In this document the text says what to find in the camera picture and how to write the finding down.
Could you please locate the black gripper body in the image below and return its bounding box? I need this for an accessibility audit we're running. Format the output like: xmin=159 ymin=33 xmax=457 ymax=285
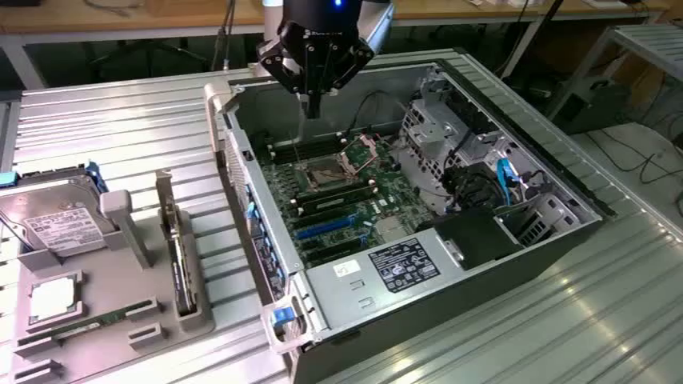
xmin=279 ymin=0 xmax=364 ymax=82

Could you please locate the green graphics card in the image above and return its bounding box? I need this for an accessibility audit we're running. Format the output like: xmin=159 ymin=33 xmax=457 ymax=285
xmin=154 ymin=170 xmax=195 ymax=317

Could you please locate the beige case corner fixture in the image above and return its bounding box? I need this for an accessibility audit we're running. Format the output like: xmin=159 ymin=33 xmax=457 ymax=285
xmin=258 ymin=295 xmax=313 ymax=356
xmin=203 ymin=82 xmax=243 ymax=155

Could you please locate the silver disk bay cage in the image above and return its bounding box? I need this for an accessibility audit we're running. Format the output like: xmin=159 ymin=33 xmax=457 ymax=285
xmin=397 ymin=66 xmax=516 ymax=213

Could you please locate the metal socket cover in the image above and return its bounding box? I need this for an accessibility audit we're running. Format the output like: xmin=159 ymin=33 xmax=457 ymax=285
xmin=340 ymin=134 xmax=385 ymax=177

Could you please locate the black chair base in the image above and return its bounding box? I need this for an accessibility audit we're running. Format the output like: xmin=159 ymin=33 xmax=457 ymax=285
xmin=87 ymin=38 xmax=211 ymax=79

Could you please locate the CPU socket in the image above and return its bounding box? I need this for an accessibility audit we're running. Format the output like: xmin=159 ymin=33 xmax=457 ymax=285
xmin=295 ymin=158 xmax=353 ymax=189

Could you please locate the green motherboard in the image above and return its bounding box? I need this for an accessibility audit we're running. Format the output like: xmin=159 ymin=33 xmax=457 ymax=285
xmin=259 ymin=131 xmax=444 ymax=269

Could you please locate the installed black RAM stick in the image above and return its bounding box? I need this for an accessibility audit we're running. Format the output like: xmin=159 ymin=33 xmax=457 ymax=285
xmin=293 ymin=182 xmax=376 ymax=210

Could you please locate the blue expansion slot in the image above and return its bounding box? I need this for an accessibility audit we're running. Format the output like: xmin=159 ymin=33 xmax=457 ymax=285
xmin=295 ymin=215 xmax=360 ymax=242

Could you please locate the silver chipset heat sink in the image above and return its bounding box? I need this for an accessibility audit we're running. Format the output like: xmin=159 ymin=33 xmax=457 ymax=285
xmin=372 ymin=219 xmax=414 ymax=241

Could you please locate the black box on floor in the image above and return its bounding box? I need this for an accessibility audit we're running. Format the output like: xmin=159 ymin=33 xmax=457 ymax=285
xmin=553 ymin=78 xmax=633 ymax=135

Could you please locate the black expansion slot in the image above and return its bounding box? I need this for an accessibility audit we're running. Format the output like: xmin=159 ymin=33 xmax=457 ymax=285
xmin=306 ymin=238 xmax=369 ymax=263

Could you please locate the silver vented disk bay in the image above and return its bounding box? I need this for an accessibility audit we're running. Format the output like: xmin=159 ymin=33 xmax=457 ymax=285
xmin=493 ymin=195 xmax=602 ymax=247

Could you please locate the metal slat side table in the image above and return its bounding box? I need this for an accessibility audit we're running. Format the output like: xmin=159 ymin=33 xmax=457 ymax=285
xmin=596 ymin=23 xmax=683 ymax=121

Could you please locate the silver power supply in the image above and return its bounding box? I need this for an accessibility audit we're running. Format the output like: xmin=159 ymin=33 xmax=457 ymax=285
xmin=302 ymin=230 xmax=466 ymax=341

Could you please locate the hard disk with blue carrier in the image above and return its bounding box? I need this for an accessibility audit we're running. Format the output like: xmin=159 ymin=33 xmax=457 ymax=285
xmin=0 ymin=159 xmax=110 ymax=259

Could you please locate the open black PC case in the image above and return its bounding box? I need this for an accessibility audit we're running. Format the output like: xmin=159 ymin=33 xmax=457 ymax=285
xmin=218 ymin=58 xmax=616 ymax=384

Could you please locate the green RAM stick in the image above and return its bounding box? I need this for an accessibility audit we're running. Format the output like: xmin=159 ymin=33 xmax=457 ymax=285
xmin=18 ymin=299 xmax=151 ymax=346

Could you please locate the silver CPU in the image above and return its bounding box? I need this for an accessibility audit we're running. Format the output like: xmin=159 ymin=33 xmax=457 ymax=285
xmin=29 ymin=278 xmax=75 ymax=321

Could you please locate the grey parts rack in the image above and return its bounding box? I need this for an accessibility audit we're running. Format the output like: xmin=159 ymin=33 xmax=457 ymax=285
xmin=7 ymin=190 xmax=215 ymax=384

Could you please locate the black looped wire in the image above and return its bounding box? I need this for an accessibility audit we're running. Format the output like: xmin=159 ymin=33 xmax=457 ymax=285
xmin=349 ymin=90 xmax=409 ymax=135

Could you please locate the wooden desk with white frame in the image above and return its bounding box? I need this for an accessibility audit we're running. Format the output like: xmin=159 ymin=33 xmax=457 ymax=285
xmin=0 ymin=0 xmax=670 ymax=91

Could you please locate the black power wire bundle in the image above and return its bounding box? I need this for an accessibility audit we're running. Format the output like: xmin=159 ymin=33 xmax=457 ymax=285
xmin=441 ymin=166 xmax=498 ymax=213

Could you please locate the blue disk wire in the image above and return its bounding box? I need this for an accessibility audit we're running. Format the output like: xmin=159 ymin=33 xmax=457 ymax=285
xmin=494 ymin=158 xmax=514 ymax=207

